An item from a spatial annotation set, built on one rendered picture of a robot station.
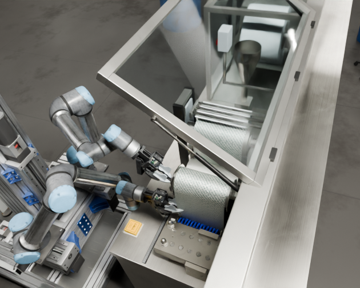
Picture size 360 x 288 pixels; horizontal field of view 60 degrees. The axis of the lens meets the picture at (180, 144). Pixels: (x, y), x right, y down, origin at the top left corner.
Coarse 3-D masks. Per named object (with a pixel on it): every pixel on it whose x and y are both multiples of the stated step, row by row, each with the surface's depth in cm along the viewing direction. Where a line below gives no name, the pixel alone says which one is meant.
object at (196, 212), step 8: (176, 200) 145; (184, 200) 142; (184, 208) 148; (192, 208) 144; (200, 208) 141; (208, 208) 138; (184, 216) 154; (192, 216) 150; (200, 216) 147; (208, 216) 144; (216, 216) 140; (208, 224) 150; (216, 224) 146
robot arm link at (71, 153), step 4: (72, 148) 192; (68, 152) 190; (72, 152) 190; (76, 152) 189; (68, 156) 188; (72, 156) 188; (68, 160) 190; (72, 160) 188; (76, 160) 188; (76, 164) 190; (80, 164) 191; (84, 168) 195
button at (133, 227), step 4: (132, 220) 168; (128, 224) 167; (132, 224) 166; (136, 224) 166; (140, 224) 166; (128, 228) 165; (132, 228) 165; (136, 228) 165; (128, 232) 165; (132, 232) 163; (136, 232) 163
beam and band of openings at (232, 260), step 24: (312, 0) 163; (312, 24) 144; (288, 120) 106; (240, 192) 88; (264, 192) 88; (240, 216) 83; (264, 216) 104; (240, 240) 79; (216, 264) 75; (240, 264) 75
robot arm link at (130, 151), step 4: (132, 144) 133; (136, 144) 134; (128, 148) 132; (132, 148) 133; (136, 148) 133; (124, 152) 134; (128, 152) 133; (132, 152) 133; (136, 152) 134; (128, 156) 135; (132, 156) 135
